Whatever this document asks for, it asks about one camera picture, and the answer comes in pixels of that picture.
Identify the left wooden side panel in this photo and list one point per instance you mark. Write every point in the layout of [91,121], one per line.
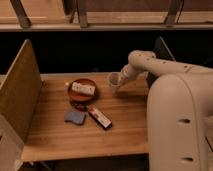
[20,89]

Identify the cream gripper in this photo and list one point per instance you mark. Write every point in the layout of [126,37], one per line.
[126,75]

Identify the red white candy bar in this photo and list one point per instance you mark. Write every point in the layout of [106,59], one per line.
[99,117]

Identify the white rectangular box in bowl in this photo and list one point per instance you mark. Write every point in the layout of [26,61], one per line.
[83,88]

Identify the blue sponge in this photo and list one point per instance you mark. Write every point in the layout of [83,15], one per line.
[75,117]

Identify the wooden shelf with posts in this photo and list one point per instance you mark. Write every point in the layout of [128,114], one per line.
[105,15]

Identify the brown ceramic bowl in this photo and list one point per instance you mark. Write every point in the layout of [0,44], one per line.
[78,97]

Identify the right dark side panel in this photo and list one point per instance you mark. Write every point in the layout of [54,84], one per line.
[163,52]

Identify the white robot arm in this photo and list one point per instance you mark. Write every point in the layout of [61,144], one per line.
[178,102]

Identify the translucent white cup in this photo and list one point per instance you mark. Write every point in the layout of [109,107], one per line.
[113,79]

